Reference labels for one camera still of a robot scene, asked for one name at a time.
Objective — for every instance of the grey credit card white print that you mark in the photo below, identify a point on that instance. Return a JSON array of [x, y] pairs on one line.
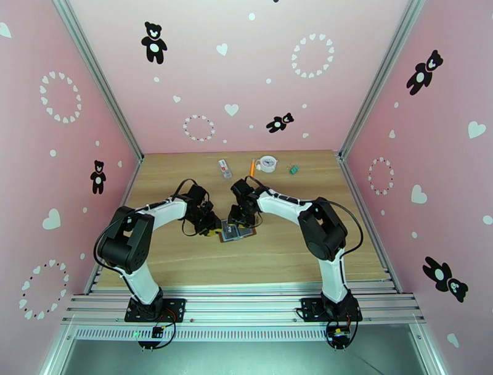
[[230, 232]]

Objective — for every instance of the black credit card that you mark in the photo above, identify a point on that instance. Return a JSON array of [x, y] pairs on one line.
[[245, 233]]

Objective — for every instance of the brown leather card holder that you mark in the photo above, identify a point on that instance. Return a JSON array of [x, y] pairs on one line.
[[254, 232]]

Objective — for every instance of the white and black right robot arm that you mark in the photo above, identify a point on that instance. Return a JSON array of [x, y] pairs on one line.
[[333, 277]]

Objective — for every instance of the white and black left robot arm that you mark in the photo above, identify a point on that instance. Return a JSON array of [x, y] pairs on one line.
[[142, 285]]

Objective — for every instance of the orange pencil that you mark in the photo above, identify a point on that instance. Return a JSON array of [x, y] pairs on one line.
[[252, 169]]

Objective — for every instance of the small white red tube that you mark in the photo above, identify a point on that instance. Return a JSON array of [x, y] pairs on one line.
[[224, 169]]

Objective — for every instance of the green binder clip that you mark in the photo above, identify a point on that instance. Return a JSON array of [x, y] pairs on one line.
[[294, 169]]

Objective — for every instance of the perforated metal strip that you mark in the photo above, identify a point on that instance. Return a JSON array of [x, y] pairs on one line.
[[242, 333]]

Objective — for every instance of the small black circuit board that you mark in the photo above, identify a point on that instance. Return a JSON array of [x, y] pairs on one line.
[[158, 332]]

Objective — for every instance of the black circuit board yellow connector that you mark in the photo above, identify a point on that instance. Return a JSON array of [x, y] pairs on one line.
[[339, 335]]

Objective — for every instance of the aluminium side rail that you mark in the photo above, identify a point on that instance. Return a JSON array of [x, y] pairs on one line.
[[387, 270], [132, 181]]

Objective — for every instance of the aluminium rail bed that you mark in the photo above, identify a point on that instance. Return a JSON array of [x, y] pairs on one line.
[[242, 304]]

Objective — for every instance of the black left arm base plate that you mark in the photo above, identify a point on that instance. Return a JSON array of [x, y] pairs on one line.
[[177, 308]]

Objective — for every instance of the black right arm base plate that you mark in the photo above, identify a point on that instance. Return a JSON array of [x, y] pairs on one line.
[[307, 308]]

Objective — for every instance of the aluminium frame post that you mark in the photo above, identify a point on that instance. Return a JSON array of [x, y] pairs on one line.
[[96, 77], [381, 73]]

